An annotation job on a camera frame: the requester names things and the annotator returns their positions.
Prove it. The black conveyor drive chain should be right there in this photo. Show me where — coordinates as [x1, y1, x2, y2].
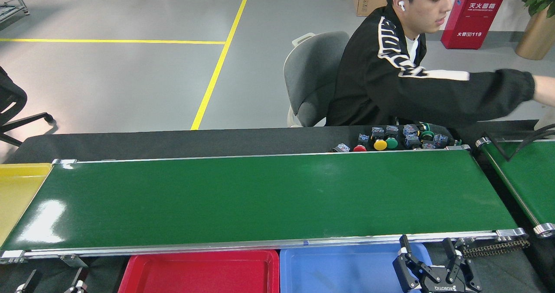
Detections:
[462, 238, 530, 258]

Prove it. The yellow push button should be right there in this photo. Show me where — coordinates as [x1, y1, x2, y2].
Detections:
[372, 127, 388, 151]

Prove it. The green plant in gold pot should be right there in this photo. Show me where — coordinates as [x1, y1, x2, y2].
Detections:
[515, 0, 555, 60]

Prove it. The metal shelf rack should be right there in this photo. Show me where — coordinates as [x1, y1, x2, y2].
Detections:
[0, 0, 30, 23]

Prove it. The long green conveyor belt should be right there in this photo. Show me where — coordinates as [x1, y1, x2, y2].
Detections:
[0, 145, 528, 268]

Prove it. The grey office chair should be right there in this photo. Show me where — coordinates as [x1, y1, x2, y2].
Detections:
[284, 31, 351, 127]

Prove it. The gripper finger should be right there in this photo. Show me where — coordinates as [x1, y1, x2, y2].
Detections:
[392, 235, 435, 292]
[64, 267, 89, 293]
[14, 269, 39, 293]
[442, 238, 482, 292]

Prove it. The person's left hand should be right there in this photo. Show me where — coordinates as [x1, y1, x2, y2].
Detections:
[533, 74, 555, 108]

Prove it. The red fire extinguisher box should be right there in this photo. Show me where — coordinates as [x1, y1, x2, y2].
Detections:
[441, 0, 509, 50]

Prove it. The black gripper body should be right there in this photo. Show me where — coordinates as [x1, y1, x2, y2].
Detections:
[421, 274, 470, 293]

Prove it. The red plastic tray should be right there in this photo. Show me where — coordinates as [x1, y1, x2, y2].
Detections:
[118, 249, 281, 293]

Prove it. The blue plastic tray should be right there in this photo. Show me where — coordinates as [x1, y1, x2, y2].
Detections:
[280, 242, 434, 293]

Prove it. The black cable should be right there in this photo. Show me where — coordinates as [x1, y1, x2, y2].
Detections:
[477, 124, 555, 161]

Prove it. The person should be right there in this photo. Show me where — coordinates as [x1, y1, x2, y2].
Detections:
[325, 0, 555, 129]

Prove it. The yellow plastic bin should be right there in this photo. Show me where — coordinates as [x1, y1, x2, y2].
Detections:
[0, 163, 53, 247]

